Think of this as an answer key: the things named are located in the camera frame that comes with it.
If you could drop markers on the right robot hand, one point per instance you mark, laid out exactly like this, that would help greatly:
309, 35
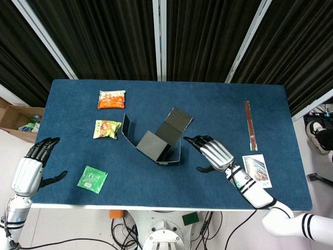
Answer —
217, 156

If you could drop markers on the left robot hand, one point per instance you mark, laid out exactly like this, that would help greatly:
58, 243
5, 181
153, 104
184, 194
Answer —
27, 174

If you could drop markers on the black paper box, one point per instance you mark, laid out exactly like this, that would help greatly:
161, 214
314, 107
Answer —
153, 147

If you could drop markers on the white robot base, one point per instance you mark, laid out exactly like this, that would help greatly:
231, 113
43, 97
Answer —
164, 229

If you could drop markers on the cardboard box with clutter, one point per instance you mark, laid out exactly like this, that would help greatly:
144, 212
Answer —
13, 117

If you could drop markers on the photo postcard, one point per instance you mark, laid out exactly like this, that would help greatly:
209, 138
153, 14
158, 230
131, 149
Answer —
257, 166

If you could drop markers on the red-brown chopsticks in wrapper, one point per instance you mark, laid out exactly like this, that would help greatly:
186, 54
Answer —
251, 125

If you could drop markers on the green sachet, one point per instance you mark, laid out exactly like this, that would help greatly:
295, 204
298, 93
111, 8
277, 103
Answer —
92, 179

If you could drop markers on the green block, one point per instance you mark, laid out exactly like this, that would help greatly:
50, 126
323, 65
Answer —
190, 218

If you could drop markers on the blue table mat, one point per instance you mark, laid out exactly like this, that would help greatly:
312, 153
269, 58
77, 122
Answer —
156, 190

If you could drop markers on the yellow-green snack packet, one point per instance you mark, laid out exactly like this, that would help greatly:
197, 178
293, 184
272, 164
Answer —
105, 129

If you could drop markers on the orange block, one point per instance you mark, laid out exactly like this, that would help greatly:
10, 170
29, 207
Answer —
115, 214

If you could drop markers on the black and white sneaker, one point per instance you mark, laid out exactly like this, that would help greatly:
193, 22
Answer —
316, 135

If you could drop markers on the black floor tool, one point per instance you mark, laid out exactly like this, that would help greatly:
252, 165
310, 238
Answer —
316, 177

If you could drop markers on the orange snack packet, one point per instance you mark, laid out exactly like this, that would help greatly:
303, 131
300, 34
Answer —
112, 100

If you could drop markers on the black pleated curtain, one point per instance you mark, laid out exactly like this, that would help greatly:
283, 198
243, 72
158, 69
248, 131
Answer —
15, 52
299, 52
208, 39
99, 39

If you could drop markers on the white frame post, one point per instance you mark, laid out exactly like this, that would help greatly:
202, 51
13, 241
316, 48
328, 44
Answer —
307, 111
159, 39
46, 39
247, 39

